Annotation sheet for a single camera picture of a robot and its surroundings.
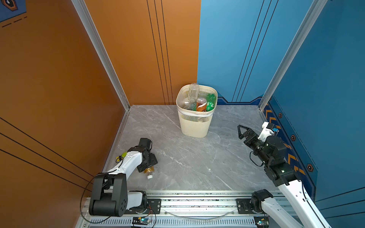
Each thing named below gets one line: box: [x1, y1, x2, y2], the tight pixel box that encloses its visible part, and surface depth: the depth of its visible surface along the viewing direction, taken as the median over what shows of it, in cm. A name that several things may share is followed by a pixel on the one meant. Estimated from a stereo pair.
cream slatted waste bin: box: [175, 85, 219, 139], surface depth 89 cm
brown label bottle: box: [196, 97, 208, 112], surface depth 78 cm
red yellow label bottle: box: [143, 166, 155, 180], surface depth 83 cm
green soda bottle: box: [206, 93, 216, 112], surface depth 86 cm
